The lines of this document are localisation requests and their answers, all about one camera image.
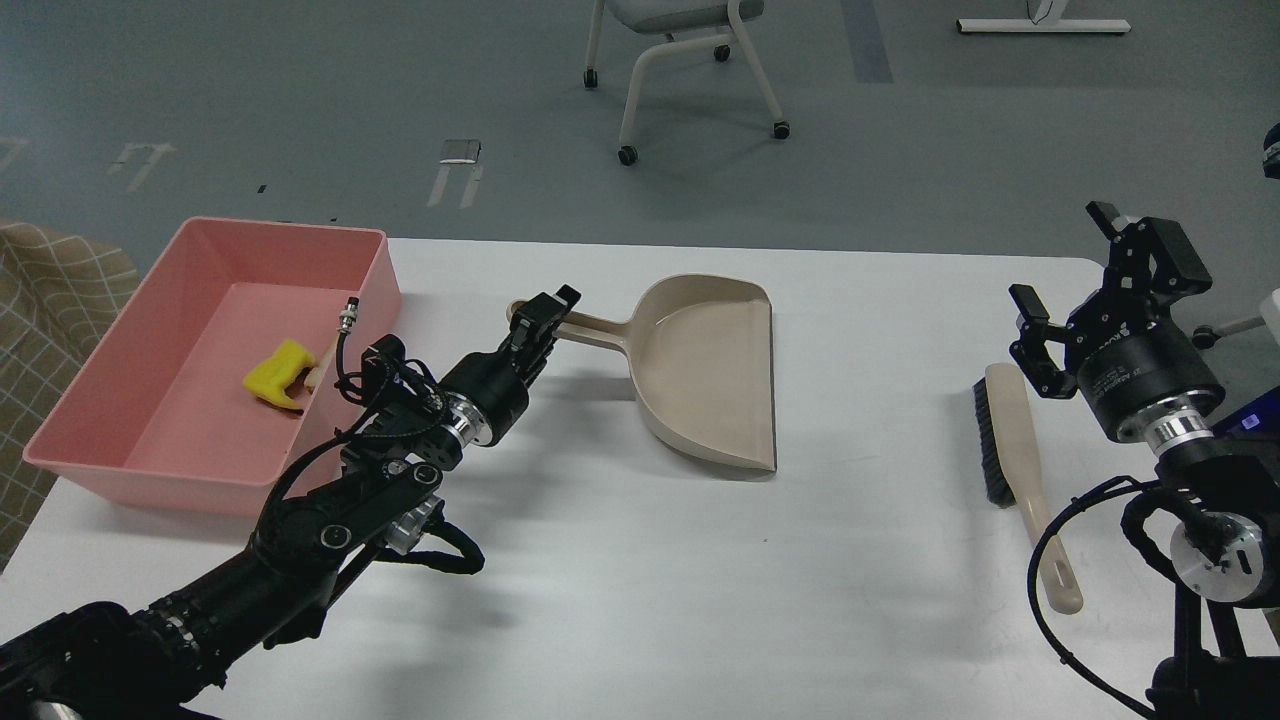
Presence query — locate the beige plastic dustpan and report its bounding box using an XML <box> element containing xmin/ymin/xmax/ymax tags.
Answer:
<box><xmin>556</xmin><ymin>274</ymin><xmax>778</xmax><ymax>473</ymax></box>

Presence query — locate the white chair base right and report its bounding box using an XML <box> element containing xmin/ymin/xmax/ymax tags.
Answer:
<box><xmin>1190</xmin><ymin>288</ymin><xmax>1279</xmax><ymax>350</ymax></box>

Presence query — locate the white desk foot bar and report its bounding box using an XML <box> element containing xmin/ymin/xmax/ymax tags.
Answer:
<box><xmin>955</xmin><ymin>1</ymin><xmax>1132</xmax><ymax>36</ymax></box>

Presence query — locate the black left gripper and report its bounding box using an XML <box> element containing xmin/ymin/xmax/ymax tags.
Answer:
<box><xmin>440</xmin><ymin>284</ymin><xmax>581</xmax><ymax>447</ymax></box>

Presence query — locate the beige hand brush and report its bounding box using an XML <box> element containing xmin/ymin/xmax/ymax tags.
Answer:
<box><xmin>972</xmin><ymin>363</ymin><xmax>1084</xmax><ymax>615</ymax></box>

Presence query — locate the checkered beige fabric seat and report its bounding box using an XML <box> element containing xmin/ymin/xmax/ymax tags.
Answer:
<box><xmin>1</xmin><ymin>219</ymin><xmax>140</xmax><ymax>566</ymax></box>

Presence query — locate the grey floor socket plate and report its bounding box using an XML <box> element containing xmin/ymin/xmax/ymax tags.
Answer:
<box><xmin>438</xmin><ymin>138</ymin><xmax>483</xmax><ymax>165</ymax></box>

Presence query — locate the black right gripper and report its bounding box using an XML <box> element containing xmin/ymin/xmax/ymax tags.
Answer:
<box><xmin>1007</xmin><ymin>201</ymin><xmax>1225</xmax><ymax>443</ymax></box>

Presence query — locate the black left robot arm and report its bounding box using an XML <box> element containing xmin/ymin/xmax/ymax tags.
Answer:
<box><xmin>3</xmin><ymin>286</ymin><xmax>580</xmax><ymax>719</ymax></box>

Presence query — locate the white rolling chair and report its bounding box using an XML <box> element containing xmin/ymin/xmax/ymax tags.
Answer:
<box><xmin>582</xmin><ymin>0</ymin><xmax>791</xmax><ymax>167</ymax></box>

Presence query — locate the yellow sponge piece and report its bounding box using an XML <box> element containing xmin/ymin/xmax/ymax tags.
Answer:
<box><xmin>241</xmin><ymin>338</ymin><xmax>317</xmax><ymax>413</ymax></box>

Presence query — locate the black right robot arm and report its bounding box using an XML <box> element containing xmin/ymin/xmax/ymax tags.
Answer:
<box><xmin>1010</xmin><ymin>201</ymin><xmax>1279</xmax><ymax>719</ymax></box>

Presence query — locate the pink plastic bin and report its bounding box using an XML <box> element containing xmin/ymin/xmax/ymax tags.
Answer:
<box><xmin>23</xmin><ymin>217</ymin><xmax>401</xmax><ymax>518</ymax></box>

